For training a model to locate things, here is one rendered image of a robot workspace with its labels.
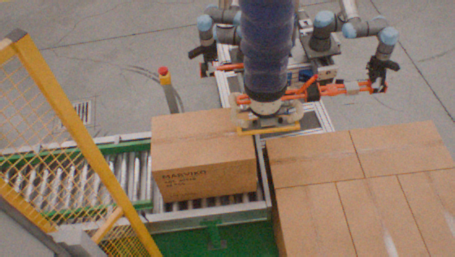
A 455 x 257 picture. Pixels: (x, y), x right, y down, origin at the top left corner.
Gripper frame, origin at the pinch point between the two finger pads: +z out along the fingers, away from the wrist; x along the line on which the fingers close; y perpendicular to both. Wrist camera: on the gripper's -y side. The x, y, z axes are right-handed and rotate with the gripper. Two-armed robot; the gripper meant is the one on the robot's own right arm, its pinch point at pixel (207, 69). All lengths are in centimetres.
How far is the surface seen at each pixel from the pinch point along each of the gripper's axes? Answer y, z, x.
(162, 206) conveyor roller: -39, 68, -48
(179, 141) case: -21.4, 28.5, -28.1
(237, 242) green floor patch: 6, 123, -57
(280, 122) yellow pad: 37, 9, -37
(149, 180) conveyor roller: -48, 68, -28
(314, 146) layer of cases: 66, 69, -16
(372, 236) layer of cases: 86, 69, -83
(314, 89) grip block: 57, -2, -26
